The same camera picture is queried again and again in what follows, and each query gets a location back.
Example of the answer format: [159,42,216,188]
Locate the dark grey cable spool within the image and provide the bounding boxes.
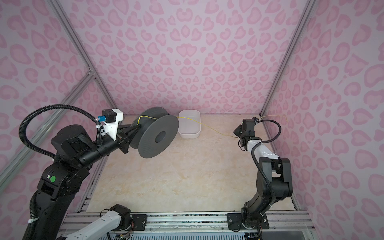
[130,107,179,159]

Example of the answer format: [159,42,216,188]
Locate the yellow cable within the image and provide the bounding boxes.
[137,114,286,139]

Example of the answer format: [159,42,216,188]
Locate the white plastic tray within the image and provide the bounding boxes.
[177,110,202,139]

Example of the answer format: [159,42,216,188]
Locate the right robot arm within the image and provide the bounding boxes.
[227,117,293,234]

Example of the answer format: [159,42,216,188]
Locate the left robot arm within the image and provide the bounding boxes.
[23,125,140,240]

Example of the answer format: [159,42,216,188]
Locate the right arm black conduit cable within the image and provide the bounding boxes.
[251,119,283,208]

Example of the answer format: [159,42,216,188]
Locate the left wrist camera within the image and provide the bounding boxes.
[97,109,124,141]

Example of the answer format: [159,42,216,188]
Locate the diagonal aluminium frame strut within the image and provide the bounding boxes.
[1,71,94,192]

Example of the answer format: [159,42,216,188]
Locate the right aluminium frame strut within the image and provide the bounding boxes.
[260,0,319,117]

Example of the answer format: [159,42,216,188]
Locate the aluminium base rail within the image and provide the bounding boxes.
[55,211,316,240]

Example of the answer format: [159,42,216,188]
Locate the left aluminium frame strut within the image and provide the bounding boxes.
[46,0,118,109]

